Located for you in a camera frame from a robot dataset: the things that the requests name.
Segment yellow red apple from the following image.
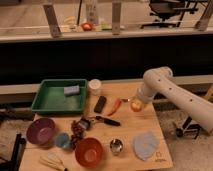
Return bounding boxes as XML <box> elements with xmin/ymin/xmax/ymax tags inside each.
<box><xmin>130</xmin><ymin>102</ymin><xmax>142</xmax><ymax>112</ymax></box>

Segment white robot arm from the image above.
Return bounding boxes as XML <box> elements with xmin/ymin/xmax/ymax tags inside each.
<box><xmin>136</xmin><ymin>67</ymin><xmax>213</xmax><ymax>135</ymax></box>

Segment small metal cup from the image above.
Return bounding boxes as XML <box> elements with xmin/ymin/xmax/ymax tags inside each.
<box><xmin>110</xmin><ymin>139</ymin><xmax>123</xmax><ymax>155</ymax></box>

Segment small blue cup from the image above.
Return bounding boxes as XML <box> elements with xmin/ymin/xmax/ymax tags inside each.
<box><xmin>54</xmin><ymin>133</ymin><xmax>70</xmax><ymax>149</ymax></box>

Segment white lidded jar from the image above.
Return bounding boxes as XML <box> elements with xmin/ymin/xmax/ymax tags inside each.
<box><xmin>88</xmin><ymin>79</ymin><xmax>101</xmax><ymax>95</ymax></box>

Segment black rectangular block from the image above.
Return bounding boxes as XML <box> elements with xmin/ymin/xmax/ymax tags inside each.
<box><xmin>94</xmin><ymin>96</ymin><xmax>107</xmax><ymax>113</ymax></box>

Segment metal spoon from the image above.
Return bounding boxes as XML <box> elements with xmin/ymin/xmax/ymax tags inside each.
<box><xmin>121</xmin><ymin>97</ymin><xmax>135</xmax><ymax>103</ymax></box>

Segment blue sponge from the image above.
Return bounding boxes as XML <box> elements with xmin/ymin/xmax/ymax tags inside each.
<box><xmin>64</xmin><ymin>85</ymin><xmax>80</xmax><ymax>96</ymax></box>

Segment black binder clip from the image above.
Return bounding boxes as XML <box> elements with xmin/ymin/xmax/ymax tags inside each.
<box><xmin>78</xmin><ymin>117</ymin><xmax>91</xmax><ymax>130</ymax></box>

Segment bunch of red grapes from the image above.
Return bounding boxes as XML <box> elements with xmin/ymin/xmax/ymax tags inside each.
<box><xmin>71</xmin><ymin>121</ymin><xmax>84</xmax><ymax>149</ymax></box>

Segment green plastic tray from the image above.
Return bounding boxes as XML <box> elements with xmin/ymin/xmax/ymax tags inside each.
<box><xmin>31</xmin><ymin>79</ymin><xmax>87</xmax><ymax>115</ymax></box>

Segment red round object on shelf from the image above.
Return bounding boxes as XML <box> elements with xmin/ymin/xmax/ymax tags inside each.
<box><xmin>81</xmin><ymin>22</ymin><xmax>93</xmax><ymax>31</ymax></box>

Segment red bowl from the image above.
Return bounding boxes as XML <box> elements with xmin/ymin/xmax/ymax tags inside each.
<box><xmin>75</xmin><ymin>137</ymin><xmax>103</xmax><ymax>168</ymax></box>

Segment light blue cloth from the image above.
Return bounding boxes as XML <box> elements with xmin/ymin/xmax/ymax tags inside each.
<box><xmin>133</xmin><ymin>131</ymin><xmax>159</xmax><ymax>161</ymax></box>

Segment purple bowl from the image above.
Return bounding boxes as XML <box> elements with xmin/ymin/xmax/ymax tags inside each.
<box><xmin>26</xmin><ymin>118</ymin><xmax>55</xmax><ymax>145</ymax></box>

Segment black office chair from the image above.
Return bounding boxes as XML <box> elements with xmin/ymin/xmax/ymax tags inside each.
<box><xmin>141</xmin><ymin>0</ymin><xmax>208</xmax><ymax>29</ymax></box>

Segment black chair at left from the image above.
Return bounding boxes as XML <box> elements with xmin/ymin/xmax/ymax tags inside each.
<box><xmin>0</xmin><ymin>133</ymin><xmax>26</xmax><ymax>171</ymax></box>

